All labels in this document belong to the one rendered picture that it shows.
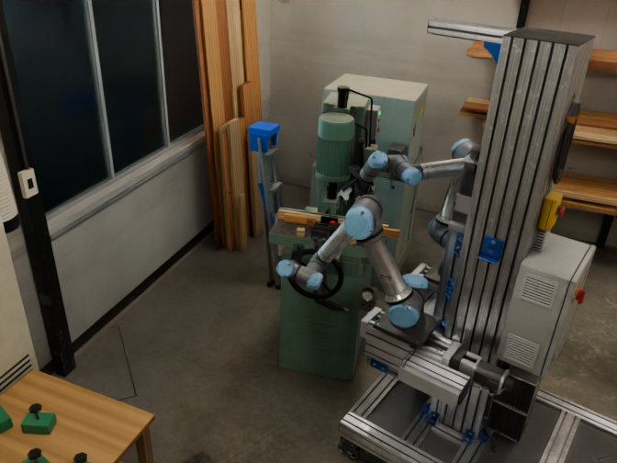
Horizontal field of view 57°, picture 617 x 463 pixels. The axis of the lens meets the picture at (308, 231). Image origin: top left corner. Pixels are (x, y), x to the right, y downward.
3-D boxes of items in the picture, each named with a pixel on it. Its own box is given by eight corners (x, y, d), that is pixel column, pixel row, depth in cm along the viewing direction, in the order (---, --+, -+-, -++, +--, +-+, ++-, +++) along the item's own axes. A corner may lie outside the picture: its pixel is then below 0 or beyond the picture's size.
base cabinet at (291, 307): (277, 367, 339) (279, 266, 305) (301, 310, 389) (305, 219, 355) (352, 382, 331) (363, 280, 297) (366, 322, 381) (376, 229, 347)
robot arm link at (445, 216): (438, 250, 283) (471, 146, 260) (422, 236, 295) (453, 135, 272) (457, 250, 288) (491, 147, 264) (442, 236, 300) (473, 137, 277)
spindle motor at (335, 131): (312, 180, 286) (315, 120, 271) (319, 167, 301) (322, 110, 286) (346, 185, 283) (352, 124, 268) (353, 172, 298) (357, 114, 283)
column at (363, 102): (315, 225, 329) (321, 102, 294) (323, 208, 348) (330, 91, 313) (353, 231, 325) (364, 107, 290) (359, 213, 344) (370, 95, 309)
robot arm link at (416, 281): (427, 299, 249) (431, 273, 242) (420, 316, 237) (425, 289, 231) (399, 292, 252) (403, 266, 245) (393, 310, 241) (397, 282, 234)
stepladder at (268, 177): (261, 287, 414) (243, 129, 361) (275, 270, 435) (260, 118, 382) (282, 290, 408) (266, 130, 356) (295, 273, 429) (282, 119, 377)
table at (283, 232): (262, 252, 292) (262, 242, 290) (278, 225, 319) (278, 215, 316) (380, 270, 281) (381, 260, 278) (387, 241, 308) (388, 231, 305)
